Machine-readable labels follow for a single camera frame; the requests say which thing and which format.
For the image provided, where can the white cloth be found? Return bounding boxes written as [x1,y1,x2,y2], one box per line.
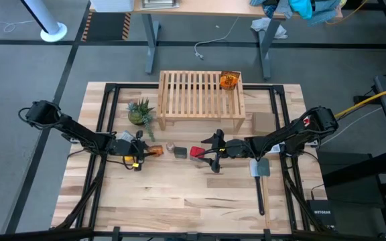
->
[250,17,288,40]

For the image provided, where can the black network router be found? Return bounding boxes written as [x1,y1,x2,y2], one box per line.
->
[306,199,337,232]

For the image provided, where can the white paper tag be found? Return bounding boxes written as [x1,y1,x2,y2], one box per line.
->
[269,143,286,154]

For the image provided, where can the wooden desk grey legs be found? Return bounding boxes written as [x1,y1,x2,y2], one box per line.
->
[88,0,343,81]

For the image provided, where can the grey tray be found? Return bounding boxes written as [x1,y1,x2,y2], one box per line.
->
[140,0,180,10]

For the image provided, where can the smoked paprika tin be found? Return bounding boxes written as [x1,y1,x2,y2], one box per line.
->
[189,145,206,162]

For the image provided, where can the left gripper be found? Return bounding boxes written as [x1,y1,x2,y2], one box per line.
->
[108,130,158,172]

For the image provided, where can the white pole round base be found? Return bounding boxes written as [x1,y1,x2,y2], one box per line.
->
[20,0,68,44]

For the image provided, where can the pile of clothes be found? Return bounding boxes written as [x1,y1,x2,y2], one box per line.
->
[249,0,348,27]

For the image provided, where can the white box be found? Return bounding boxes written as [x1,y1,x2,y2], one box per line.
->
[88,0,135,13]

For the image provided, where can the white cable with plug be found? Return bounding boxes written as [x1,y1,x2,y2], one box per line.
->
[194,16,240,60]

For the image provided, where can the flat cardboard box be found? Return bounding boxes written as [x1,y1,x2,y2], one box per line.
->
[251,112,277,137]

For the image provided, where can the potted succulent plant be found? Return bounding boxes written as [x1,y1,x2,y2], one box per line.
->
[127,96,157,142]

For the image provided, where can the black cable yellow tag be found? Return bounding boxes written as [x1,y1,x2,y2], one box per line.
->
[192,145,229,158]

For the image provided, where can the black mat hazard stripes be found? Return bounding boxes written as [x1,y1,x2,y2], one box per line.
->
[80,12,133,42]

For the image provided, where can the black metal rig frame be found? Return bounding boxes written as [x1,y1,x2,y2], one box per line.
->
[50,82,334,235]

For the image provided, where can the orange brown seasoning packet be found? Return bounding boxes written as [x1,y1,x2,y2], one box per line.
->
[147,144,165,158]

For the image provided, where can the wooden slatted shelf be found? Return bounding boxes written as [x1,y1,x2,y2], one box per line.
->
[155,69,247,134]

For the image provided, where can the taco seasoning mix packet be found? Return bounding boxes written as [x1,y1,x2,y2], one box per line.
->
[218,70,241,92]

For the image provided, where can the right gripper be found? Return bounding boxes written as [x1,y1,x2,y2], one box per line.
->
[198,129,250,174]

